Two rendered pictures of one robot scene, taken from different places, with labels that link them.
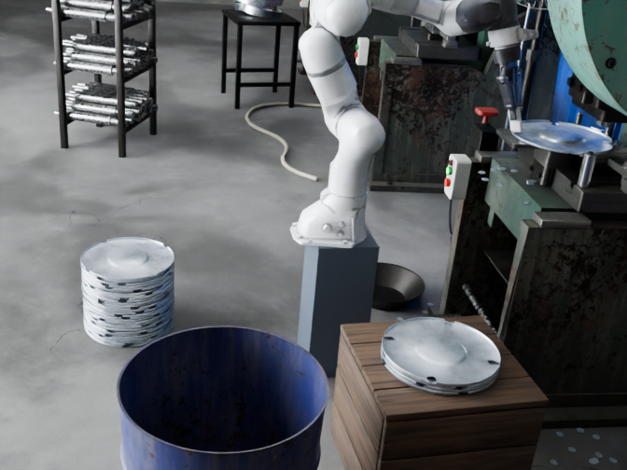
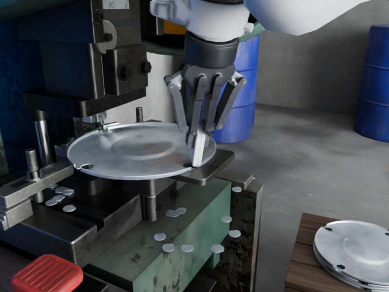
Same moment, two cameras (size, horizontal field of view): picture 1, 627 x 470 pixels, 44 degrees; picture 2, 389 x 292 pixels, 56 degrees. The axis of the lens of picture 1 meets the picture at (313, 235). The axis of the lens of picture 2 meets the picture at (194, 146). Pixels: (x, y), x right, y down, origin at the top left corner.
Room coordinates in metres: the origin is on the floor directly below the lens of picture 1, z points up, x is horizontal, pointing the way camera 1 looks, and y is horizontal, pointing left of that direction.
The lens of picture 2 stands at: (2.62, -0.18, 1.05)
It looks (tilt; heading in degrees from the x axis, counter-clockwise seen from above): 21 degrees down; 219
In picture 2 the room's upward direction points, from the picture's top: straight up
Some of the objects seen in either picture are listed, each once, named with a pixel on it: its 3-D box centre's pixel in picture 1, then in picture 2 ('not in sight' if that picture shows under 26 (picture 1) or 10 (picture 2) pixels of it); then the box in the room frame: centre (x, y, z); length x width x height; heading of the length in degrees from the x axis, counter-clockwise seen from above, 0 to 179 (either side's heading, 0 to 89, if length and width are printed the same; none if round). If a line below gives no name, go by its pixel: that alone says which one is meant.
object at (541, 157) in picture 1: (541, 158); (164, 181); (2.15, -0.63, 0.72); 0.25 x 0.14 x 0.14; 100
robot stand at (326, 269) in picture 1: (335, 299); not in sight; (2.09, -0.08, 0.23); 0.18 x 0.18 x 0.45; 13
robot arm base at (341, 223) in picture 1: (330, 212); not in sight; (2.08, -0.04, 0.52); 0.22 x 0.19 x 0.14; 103
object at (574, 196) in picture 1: (594, 172); (99, 181); (2.18, -0.81, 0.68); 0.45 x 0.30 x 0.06; 10
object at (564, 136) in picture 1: (561, 136); (143, 146); (2.16, -0.68, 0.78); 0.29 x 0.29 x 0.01
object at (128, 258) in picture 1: (128, 257); not in sight; (2.20, 0.58, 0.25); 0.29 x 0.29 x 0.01
